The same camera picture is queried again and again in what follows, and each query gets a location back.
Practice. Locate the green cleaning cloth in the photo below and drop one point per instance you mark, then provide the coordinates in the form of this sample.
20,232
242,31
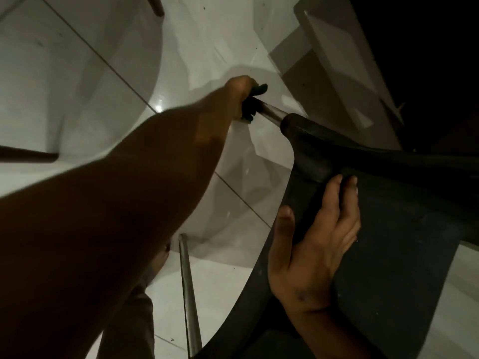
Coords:
259,89

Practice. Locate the person's right hand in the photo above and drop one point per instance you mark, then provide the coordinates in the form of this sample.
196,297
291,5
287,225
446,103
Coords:
310,265

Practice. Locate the round marble table wooden rim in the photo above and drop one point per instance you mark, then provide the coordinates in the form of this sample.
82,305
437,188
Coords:
30,155

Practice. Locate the person's left hand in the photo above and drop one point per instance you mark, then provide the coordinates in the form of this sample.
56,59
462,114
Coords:
239,89

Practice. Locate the grey trousers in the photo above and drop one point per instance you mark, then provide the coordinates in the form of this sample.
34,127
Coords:
131,329

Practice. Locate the person's left forearm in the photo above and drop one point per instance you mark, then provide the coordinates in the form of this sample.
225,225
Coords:
112,220

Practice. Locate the black chair with metal legs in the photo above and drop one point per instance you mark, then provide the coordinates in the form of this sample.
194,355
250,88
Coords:
393,220

